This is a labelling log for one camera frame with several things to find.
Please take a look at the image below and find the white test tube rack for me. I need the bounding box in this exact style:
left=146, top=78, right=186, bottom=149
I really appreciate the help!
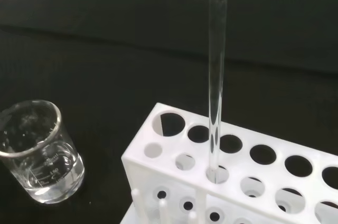
left=120, top=102, right=338, bottom=224

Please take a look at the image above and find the black bench cloth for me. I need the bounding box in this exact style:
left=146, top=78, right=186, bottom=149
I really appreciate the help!
left=0, top=0, right=338, bottom=224

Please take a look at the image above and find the small clear glass beaker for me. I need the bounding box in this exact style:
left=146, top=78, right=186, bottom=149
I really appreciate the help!
left=0, top=99, right=86, bottom=204

